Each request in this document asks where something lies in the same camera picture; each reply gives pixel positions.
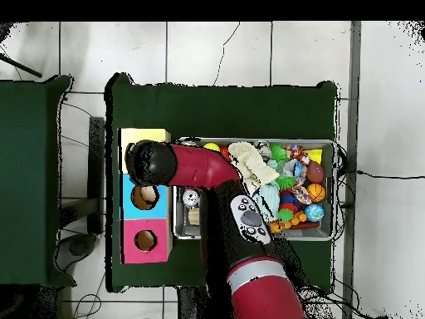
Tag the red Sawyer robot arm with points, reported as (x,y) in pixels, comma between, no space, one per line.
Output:
(206,166)

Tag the wooden box with three holes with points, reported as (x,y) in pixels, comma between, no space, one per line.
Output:
(156,232)

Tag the shallow mesh bin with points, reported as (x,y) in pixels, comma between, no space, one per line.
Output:
(308,233)

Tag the yellow tennis ball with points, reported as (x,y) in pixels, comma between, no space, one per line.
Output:
(212,147)

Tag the silver drink can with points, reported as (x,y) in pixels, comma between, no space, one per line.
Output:
(191,198)

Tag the cream knitted cloth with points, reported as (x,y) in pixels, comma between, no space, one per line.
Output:
(252,162)

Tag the light blue knitted cloth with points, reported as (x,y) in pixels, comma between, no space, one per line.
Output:
(270,199)

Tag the dark green tablecloth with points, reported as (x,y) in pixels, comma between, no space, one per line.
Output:
(225,113)
(26,149)

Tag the brown mini football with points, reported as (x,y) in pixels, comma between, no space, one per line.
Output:
(315,172)

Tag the orange mini basketball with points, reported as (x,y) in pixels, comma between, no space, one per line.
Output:
(316,192)

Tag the blue green globe ball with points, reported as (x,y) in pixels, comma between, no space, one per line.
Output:
(314,212)

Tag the black upright panel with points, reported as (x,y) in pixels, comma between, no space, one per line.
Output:
(96,172)

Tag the grey stand base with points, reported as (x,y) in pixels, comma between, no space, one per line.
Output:
(76,249)

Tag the dark thin rod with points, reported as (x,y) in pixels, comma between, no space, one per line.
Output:
(23,67)

